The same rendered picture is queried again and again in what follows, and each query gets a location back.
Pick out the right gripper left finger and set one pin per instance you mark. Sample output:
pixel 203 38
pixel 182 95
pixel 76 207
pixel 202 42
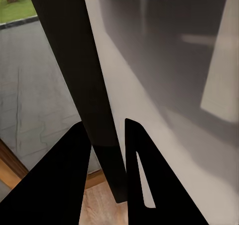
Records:
pixel 52 192

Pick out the poster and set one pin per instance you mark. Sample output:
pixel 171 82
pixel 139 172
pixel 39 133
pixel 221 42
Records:
pixel 68 29

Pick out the door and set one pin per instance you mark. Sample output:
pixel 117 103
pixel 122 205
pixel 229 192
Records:
pixel 36 106

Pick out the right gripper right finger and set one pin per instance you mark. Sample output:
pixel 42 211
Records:
pixel 173 204

